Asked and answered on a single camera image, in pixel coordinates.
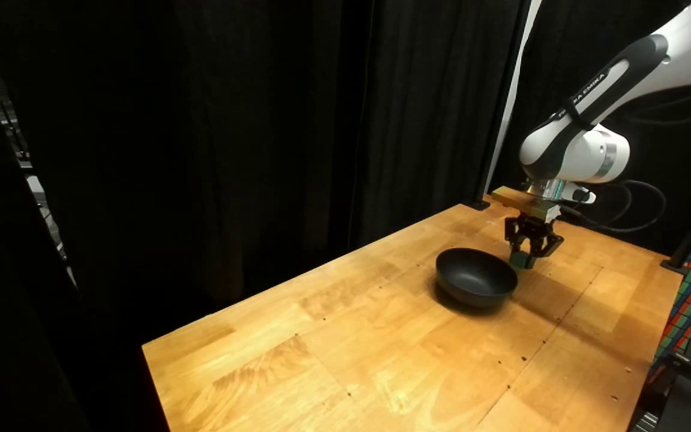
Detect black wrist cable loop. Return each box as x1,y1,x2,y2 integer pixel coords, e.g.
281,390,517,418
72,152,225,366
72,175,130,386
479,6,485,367
562,179,670,239

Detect black curtain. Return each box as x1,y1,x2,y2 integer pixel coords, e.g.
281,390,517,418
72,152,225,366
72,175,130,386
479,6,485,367
0,0,691,340

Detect white frame pole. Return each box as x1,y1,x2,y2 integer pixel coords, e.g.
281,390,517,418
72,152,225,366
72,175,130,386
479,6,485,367
466,0,546,215

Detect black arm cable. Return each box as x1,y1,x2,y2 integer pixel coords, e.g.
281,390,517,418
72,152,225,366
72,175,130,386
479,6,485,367
622,80,691,131

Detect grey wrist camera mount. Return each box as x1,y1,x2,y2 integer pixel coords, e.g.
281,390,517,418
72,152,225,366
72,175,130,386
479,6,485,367
530,179,599,211

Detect black equipment box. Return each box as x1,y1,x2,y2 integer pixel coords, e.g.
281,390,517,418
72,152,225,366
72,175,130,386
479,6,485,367
625,335,691,432

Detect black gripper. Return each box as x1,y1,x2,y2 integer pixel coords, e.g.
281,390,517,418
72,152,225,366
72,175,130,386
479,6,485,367
503,203,566,271

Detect black bowl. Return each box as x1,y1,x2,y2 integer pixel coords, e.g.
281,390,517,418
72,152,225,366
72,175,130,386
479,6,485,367
433,245,521,312

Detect slanted metal frame strut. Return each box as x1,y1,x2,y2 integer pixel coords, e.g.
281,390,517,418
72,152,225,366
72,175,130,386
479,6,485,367
0,8,82,293

